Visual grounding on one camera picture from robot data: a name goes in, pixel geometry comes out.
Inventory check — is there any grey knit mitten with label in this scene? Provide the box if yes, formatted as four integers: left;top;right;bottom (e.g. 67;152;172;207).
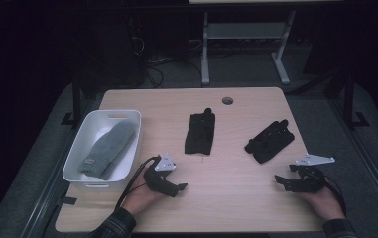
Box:
77;120;137;181

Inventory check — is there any black metal stand post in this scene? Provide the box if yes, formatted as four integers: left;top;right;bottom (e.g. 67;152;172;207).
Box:
339;63;371;130
60;65;86;127

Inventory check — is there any right hand-held gripper black cable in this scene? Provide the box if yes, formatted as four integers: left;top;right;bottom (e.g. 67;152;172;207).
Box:
319;173;348;217

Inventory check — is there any white plastic bin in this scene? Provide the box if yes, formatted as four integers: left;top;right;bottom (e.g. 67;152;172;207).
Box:
62;109;143;192

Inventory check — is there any grey metal stand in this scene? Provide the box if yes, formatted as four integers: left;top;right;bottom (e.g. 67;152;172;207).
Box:
199;9;298;87

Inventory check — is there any tangle of floor cables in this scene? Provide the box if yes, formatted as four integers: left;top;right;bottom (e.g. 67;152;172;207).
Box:
128;33;204;90

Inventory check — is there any black glove with spread fingers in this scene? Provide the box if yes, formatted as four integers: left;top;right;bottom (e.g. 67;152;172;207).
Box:
244;119;296;165

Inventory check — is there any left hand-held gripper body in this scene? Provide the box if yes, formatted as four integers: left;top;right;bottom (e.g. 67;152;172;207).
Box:
143;152;180;199

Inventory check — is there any black glove with folded fingers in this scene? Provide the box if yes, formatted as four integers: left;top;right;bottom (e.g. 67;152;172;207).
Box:
184;107;216;156

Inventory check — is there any person's right hand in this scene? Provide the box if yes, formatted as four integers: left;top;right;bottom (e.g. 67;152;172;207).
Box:
297;184;347;222

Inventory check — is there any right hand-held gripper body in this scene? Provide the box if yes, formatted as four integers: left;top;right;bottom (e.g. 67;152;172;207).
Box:
284;153;336;194

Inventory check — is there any person's left hand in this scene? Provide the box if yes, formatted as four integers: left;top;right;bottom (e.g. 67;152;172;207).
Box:
119;170;165;216

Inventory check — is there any black table edge strap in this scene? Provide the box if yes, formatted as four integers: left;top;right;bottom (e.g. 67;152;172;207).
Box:
55;195;78;206

